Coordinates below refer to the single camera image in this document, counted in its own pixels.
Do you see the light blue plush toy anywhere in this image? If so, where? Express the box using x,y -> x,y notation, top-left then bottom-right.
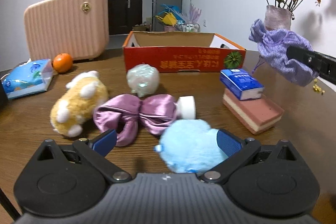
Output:
154,119 -> 228,174

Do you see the white foam cylinder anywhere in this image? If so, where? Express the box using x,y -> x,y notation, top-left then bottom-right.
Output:
176,96 -> 196,119

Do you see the blue handkerchief tissue pack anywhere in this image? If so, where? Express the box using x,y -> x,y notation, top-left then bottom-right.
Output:
220,69 -> 264,101

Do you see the purple satin bow scrunchie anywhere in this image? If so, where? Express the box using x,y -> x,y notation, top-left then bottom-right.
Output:
93,94 -> 177,147

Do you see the pink layered sponge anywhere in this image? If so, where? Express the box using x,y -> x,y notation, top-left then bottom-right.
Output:
223,88 -> 284,135

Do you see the yellow white plush toy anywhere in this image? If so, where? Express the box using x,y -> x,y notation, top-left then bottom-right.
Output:
50,71 -> 109,138

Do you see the pink textured vase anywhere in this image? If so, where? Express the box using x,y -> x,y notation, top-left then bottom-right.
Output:
264,5 -> 292,31

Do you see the iridescent white pouch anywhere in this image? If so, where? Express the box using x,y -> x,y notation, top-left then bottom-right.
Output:
126,64 -> 160,98

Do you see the orange fruit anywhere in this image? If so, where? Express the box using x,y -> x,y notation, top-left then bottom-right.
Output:
52,53 -> 73,73

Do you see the red orange cardboard box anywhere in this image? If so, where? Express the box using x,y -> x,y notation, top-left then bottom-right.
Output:
123,31 -> 246,73

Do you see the brown cardboard box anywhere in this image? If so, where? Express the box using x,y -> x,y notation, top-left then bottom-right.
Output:
133,25 -> 147,31

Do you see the pink ribbed suitcase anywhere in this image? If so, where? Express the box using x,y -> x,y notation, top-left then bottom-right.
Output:
23,0 -> 109,60

